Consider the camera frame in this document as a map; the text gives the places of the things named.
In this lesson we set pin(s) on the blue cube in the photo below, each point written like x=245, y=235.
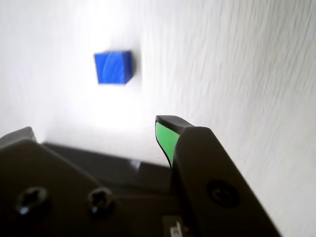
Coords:
x=112, y=67

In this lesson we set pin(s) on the black box tray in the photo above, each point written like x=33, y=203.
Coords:
x=111, y=168

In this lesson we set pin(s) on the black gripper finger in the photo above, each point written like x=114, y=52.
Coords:
x=44, y=187
x=212, y=177

